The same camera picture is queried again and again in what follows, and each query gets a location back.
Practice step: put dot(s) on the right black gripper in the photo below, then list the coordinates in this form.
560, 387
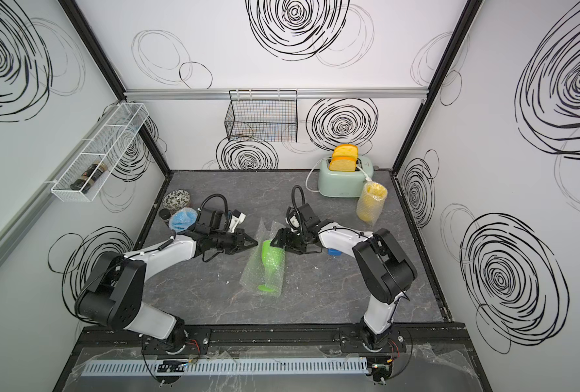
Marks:
284, 241

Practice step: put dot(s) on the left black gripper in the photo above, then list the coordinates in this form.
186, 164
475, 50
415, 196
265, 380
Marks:
238, 245

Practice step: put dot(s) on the green plastic wine glass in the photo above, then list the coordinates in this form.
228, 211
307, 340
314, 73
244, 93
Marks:
273, 261

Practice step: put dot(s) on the blue tape dispenser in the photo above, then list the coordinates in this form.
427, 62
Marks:
334, 252

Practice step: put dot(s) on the blue plastic wine glass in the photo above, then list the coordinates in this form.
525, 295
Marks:
182, 218

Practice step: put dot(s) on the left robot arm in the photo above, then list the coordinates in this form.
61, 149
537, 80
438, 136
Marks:
113, 294

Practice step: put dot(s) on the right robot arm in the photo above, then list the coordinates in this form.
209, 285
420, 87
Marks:
386, 269

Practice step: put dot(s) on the mint green toaster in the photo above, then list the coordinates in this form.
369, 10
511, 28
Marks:
345, 184

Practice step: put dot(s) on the patterned small bowl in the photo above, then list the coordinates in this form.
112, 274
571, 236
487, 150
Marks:
176, 200

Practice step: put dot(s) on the dark spice bottle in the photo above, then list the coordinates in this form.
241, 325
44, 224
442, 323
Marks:
165, 215

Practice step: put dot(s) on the front toast slice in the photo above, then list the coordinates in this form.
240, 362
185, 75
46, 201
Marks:
343, 164

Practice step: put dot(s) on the toast slice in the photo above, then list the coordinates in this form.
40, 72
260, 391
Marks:
346, 151
343, 164

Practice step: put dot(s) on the back toast slice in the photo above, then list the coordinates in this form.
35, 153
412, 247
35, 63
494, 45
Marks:
346, 151

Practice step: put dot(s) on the dark bottle in shelf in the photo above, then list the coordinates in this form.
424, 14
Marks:
89, 177

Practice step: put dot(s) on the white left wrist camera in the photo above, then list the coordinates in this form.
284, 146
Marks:
236, 219

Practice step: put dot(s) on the black wire basket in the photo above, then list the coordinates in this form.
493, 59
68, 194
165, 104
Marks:
263, 114

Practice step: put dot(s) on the white wire shelf basket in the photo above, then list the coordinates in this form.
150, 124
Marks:
117, 144

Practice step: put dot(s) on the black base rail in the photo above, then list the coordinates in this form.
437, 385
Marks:
347, 338

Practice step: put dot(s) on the white slotted cable duct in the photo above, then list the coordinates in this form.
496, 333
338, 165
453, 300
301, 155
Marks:
223, 367

